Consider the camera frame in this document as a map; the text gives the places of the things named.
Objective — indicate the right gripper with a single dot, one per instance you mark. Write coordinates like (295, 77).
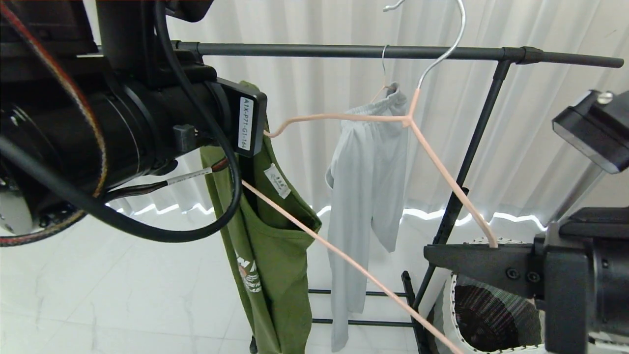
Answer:
(570, 295)

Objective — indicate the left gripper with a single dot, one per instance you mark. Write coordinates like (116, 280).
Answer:
(147, 128)

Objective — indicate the green garment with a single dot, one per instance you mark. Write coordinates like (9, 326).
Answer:
(275, 255)

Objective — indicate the pale grey shorts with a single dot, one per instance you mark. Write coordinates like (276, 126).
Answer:
(368, 187)

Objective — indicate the pink clothes hanger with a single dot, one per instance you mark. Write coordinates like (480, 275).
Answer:
(407, 119)
(384, 64)

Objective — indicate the white laundry basket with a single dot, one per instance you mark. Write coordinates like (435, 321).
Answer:
(491, 314)

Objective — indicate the black clothes rack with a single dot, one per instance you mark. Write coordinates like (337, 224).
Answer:
(393, 51)

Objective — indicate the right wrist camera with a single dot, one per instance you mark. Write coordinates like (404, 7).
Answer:
(594, 132)

